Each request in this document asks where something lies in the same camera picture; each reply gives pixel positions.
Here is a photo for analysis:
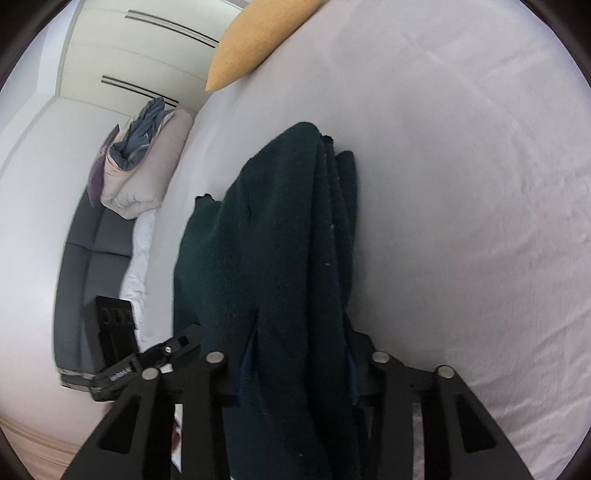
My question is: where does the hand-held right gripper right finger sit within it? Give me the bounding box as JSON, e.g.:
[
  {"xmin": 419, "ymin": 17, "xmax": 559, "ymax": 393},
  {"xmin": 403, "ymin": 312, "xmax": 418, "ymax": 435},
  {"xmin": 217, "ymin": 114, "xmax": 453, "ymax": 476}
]
[{"xmin": 345, "ymin": 331, "xmax": 536, "ymax": 480}]

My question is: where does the white quilted mattress pad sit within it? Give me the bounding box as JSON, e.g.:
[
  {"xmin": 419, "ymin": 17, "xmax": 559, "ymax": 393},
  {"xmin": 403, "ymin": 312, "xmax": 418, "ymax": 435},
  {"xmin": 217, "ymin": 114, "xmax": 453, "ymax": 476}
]
[{"xmin": 119, "ymin": 210, "xmax": 158, "ymax": 326}]

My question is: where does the yellow pillow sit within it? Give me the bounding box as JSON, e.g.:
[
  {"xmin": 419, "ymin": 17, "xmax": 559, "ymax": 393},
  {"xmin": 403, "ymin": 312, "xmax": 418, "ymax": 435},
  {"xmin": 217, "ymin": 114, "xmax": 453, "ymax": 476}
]
[{"xmin": 205, "ymin": 0, "xmax": 325, "ymax": 94}]

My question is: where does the bed with white sheet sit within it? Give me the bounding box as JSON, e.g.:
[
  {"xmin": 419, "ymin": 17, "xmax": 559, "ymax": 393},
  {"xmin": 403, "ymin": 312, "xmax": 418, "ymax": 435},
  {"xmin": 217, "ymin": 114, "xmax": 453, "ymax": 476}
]
[{"xmin": 137, "ymin": 0, "xmax": 588, "ymax": 480}]

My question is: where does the folded beige comforter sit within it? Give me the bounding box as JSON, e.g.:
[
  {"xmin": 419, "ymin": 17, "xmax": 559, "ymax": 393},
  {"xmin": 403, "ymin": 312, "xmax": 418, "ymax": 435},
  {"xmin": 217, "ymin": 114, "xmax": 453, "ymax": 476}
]
[{"xmin": 100, "ymin": 108, "xmax": 194, "ymax": 220}]

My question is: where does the long metal wardrobe handle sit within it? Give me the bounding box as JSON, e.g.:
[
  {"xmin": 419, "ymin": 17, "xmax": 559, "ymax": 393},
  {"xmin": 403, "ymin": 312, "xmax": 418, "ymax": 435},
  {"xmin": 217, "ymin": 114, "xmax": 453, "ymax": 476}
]
[
  {"xmin": 124, "ymin": 9, "xmax": 221, "ymax": 48},
  {"xmin": 100, "ymin": 75, "xmax": 182, "ymax": 107}
]

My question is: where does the blue-grey cloth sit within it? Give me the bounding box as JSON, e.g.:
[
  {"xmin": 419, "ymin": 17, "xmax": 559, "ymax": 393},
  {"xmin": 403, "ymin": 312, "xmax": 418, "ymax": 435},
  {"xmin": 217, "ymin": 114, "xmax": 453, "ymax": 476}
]
[{"xmin": 112, "ymin": 98, "xmax": 168, "ymax": 169}]

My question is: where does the cream wardrobe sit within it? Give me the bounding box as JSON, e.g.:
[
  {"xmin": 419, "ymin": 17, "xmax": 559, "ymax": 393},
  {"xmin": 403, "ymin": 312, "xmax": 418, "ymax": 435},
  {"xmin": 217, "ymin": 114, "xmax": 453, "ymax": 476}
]
[{"xmin": 54, "ymin": 0, "xmax": 246, "ymax": 117}]

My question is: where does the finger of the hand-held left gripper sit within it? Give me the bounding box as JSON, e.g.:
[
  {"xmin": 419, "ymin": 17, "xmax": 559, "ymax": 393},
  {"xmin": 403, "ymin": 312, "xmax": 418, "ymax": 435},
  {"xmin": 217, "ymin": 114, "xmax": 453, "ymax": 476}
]
[{"xmin": 151, "ymin": 324, "xmax": 202, "ymax": 368}]

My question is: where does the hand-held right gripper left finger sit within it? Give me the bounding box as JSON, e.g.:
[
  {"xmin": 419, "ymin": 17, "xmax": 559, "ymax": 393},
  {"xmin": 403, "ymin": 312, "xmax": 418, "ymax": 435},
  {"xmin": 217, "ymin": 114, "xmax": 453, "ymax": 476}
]
[{"xmin": 60, "ymin": 340, "xmax": 256, "ymax": 480}]

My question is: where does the purple pillow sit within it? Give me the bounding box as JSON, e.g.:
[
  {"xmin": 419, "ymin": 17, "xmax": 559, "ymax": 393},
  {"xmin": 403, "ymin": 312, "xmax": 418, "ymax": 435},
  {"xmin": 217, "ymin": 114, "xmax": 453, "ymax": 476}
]
[{"xmin": 88, "ymin": 127, "xmax": 122, "ymax": 205}]

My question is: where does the dark green sweater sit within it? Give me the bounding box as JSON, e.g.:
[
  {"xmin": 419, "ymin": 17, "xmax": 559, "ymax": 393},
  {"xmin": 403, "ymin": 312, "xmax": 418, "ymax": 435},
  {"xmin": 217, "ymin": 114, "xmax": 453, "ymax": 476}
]
[{"xmin": 174, "ymin": 121, "xmax": 376, "ymax": 480}]

